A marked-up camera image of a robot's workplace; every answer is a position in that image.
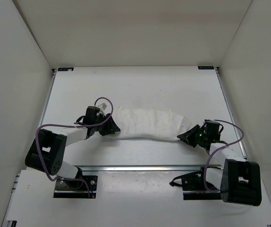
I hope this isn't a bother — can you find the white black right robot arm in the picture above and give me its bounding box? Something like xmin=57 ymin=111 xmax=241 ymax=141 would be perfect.
xmin=170 ymin=120 xmax=262 ymax=207

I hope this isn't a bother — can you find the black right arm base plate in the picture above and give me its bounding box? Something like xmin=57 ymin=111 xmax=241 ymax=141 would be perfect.
xmin=169 ymin=166 xmax=221 ymax=201

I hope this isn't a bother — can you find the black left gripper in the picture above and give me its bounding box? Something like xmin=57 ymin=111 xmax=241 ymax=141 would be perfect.
xmin=94 ymin=113 xmax=121 ymax=136

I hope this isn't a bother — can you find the blue label sticker left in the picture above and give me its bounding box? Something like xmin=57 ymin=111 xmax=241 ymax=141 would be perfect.
xmin=57 ymin=67 xmax=74 ymax=71

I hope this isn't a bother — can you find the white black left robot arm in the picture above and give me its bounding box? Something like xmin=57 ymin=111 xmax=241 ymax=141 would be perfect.
xmin=25 ymin=106 xmax=121 ymax=188

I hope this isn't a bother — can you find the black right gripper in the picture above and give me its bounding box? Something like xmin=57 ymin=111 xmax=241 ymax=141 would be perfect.
xmin=177 ymin=124 xmax=208 ymax=148

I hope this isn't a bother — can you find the blue label sticker right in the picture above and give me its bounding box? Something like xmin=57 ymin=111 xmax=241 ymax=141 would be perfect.
xmin=198 ymin=66 xmax=214 ymax=70

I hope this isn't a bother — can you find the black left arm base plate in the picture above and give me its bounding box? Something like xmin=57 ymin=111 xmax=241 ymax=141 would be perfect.
xmin=53 ymin=170 xmax=98 ymax=199

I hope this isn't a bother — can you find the white pleated skirt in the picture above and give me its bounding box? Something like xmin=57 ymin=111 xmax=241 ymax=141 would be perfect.
xmin=113 ymin=107 xmax=192 ymax=142

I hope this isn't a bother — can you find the blue label sticker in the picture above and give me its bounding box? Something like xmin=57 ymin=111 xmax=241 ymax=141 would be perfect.
xmin=57 ymin=67 xmax=74 ymax=71
xmin=198 ymin=66 xmax=214 ymax=70

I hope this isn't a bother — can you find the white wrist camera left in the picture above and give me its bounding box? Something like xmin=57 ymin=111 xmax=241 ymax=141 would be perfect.
xmin=96 ymin=103 xmax=107 ymax=116

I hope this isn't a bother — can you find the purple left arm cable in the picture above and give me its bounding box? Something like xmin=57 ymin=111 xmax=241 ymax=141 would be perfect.
xmin=35 ymin=97 xmax=114 ymax=198

